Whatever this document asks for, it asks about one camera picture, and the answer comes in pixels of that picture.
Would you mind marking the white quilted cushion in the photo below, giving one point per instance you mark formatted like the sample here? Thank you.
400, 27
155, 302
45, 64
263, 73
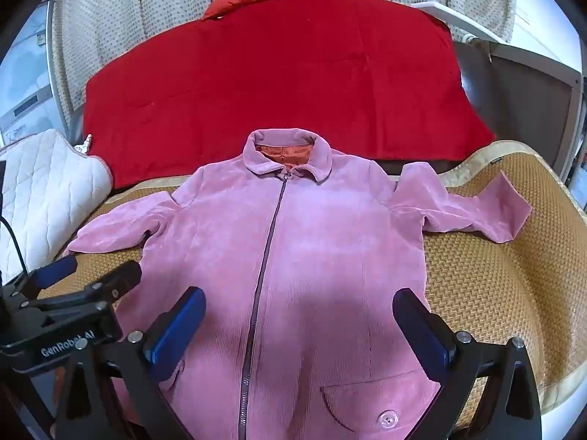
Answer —
46, 192

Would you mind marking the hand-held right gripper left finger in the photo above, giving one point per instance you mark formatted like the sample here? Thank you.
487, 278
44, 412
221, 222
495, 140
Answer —
176, 334

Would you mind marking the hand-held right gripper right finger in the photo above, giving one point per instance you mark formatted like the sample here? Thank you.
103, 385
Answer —
422, 334

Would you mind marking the woven bamboo mat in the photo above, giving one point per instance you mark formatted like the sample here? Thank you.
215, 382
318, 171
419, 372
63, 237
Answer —
481, 284

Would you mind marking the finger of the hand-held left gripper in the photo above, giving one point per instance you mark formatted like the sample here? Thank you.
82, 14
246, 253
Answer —
119, 279
55, 272

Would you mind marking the beige dotted cover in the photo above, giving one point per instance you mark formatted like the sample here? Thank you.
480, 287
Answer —
114, 23

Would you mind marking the glass window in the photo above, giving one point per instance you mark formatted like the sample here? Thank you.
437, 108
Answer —
23, 78

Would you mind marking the small silver ornament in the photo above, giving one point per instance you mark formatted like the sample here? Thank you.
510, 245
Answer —
87, 143

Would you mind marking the red blanket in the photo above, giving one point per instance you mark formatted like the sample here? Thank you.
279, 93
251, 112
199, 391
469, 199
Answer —
275, 78

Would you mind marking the white shelf board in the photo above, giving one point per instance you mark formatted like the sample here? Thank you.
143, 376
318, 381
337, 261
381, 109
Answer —
449, 16

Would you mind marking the grey wooden furniture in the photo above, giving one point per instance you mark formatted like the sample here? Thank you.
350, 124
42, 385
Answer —
518, 101

